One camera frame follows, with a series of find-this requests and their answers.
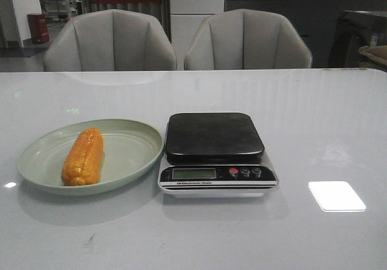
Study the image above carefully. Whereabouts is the right grey upholstered chair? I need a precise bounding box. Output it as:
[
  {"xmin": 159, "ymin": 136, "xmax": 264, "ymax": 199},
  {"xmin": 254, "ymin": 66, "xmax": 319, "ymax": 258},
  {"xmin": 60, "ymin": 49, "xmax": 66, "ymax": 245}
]
[{"xmin": 184, "ymin": 9, "xmax": 313, "ymax": 71}]

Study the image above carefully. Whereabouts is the left grey upholstered chair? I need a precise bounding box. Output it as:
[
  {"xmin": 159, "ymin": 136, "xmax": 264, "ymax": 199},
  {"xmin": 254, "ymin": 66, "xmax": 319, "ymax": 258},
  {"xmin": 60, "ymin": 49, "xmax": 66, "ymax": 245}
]
[{"xmin": 43, "ymin": 9, "xmax": 177, "ymax": 72}]

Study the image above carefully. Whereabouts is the grey upholstered chair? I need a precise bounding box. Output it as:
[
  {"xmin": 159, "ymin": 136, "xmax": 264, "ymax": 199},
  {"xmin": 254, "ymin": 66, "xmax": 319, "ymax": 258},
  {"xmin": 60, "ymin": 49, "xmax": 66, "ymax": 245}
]
[
  {"xmin": 184, "ymin": 9, "xmax": 313, "ymax": 71},
  {"xmin": 43, "ymin": 9, "xmax": 177, "ymax": 72}
]

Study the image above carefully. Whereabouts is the red trash bin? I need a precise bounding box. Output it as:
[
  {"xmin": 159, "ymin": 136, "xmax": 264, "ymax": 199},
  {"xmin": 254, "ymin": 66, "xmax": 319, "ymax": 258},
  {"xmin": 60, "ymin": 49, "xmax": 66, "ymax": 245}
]
[{"xmin": 27, "ymin": 13, "xmax": 50, "ymax": 43}]

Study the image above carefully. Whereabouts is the dark grey counter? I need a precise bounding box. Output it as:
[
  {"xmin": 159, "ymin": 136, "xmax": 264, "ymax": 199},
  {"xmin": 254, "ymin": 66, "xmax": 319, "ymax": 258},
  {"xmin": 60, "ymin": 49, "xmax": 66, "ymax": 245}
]
[{"xmin": 225, "ymin": 0, "xmax": 386, "ymax": 68}]

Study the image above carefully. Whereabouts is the light green round plate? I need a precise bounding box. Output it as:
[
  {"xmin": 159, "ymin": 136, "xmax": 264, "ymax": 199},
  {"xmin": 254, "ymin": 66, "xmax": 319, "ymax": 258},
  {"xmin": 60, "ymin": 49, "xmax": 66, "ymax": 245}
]
[{"xmin": 17, "ymin": 119, "xmax": 164, "ymax": 196}]

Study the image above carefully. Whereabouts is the dark armchair with cushion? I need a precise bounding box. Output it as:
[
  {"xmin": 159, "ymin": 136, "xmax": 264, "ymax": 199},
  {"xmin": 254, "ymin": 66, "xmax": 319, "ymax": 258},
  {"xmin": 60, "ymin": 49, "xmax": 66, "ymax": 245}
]
[{"xmin": 328, "ymin": 10, "xmax": 386, "ymax": 68}]

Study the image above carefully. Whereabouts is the white drawer cabinet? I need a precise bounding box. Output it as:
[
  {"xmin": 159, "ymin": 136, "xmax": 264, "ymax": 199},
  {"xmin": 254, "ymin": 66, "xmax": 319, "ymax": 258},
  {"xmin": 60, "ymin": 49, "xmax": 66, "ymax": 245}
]
[{"xmin": 169, "ymin": 0, "xmax": 224, "ymax": 70}]

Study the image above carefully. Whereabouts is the orange corn cob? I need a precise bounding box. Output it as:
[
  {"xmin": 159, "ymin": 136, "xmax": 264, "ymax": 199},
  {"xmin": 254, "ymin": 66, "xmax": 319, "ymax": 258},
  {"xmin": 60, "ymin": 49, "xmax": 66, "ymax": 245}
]
[{"xmin": 61, "ymin": 127, "xmax": 104, "ymax": 186}]

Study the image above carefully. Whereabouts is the black silver kitchen scale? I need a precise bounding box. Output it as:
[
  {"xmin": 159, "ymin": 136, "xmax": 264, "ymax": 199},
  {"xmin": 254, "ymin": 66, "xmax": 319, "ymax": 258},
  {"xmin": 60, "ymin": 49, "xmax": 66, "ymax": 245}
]
[{"xmin": 158, "ymin": 112, "xmax": 279, "ymax": 198}]

